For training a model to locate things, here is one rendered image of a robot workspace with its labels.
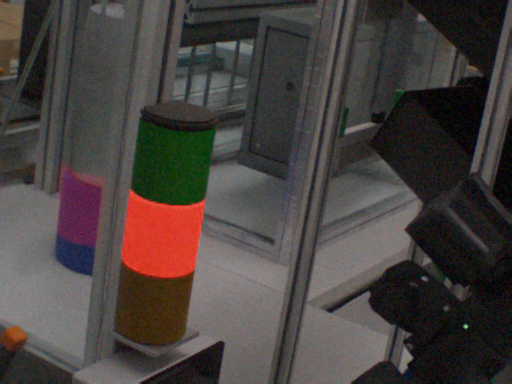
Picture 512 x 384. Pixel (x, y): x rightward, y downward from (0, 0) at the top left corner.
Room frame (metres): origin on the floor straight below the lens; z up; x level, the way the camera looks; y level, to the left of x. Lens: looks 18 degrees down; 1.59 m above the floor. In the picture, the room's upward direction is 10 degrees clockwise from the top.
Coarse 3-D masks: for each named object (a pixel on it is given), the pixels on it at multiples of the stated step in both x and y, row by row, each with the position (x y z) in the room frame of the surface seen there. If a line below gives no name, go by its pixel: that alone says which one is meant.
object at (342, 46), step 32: (352, 0) 1.03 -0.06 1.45; (352, 32) 1.03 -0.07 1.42; (448, 64) 1.32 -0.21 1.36; (320, 96) 1.04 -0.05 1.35; (320, 128) 1.04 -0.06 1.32; (480, 128) 0.95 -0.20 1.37; (320, 160) 1.03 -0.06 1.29; (480, 160) 0.95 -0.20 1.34; (320, 192) 1.03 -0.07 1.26; (320, 224) 1.04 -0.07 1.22; (416, 256) 1.31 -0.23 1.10; (288, 288) 1.04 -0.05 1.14; (288, 320) 1.04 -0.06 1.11; (288, 352) 1.03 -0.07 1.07
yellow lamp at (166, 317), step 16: (128, 272) 0.64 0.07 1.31; (192, 272) 0.66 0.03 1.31; (128, 288) 0.64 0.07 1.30; (144, 288) 0.64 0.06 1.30; (160, 288) 0.64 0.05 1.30; (176, 288) 0.64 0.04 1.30; (128, 304) 0.64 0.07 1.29; (144, 304) 0.64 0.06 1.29; (160, 304) 0.64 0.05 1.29; (176, 304) 0.64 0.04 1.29; (128, 320) 0.64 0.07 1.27; (144, 320) 0.64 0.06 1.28; (160, 320) 0.64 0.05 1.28; (176, 320) 0.64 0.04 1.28; (128, 336) 0.64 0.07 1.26; (144, 336) 0.64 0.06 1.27; (160, 336) 0.64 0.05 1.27; (176, 336) 0.65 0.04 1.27
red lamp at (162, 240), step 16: (128, 208) 0.65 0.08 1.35; (144, 208) 0.64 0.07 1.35; (160, 208) 0.64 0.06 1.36; (176, 208) 0.64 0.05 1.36; (192, 208) 0.64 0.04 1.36; (128, 224) 0.65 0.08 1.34; (144, 224) 0.64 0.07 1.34; (160, 224) 0.64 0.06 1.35; (176, 224) 0.64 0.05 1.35; (192, 224) 0.64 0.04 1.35; (128, 240) 0.65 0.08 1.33; (144, 240) 0.64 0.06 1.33; (160, 240) 0.63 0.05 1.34; (176, 240) 0.64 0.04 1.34; (192, 240) 0.65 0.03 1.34; (128, 256) 0.64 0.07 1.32; (144, 256) 0.64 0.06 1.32; (160, 256) 0.64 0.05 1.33; (176, 256) 0.64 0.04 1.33; (192, 256) 0.65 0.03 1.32; (144, 272) 0.64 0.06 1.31; (160, 272) 0.64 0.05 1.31; (176, 272) 0.64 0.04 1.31
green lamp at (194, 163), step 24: (144, 120) 0.65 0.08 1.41; (144, 144) 0.64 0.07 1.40; (168, 144) 0.64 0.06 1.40; (192, 144) 0.64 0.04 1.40; (144, 168) 0.64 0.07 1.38; (168, 168) 0.63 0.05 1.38; (192, 168) 0.64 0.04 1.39; (144, 192) 0.64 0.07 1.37; (168, 192) 0.64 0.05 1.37; (192, 192) 0.64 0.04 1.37
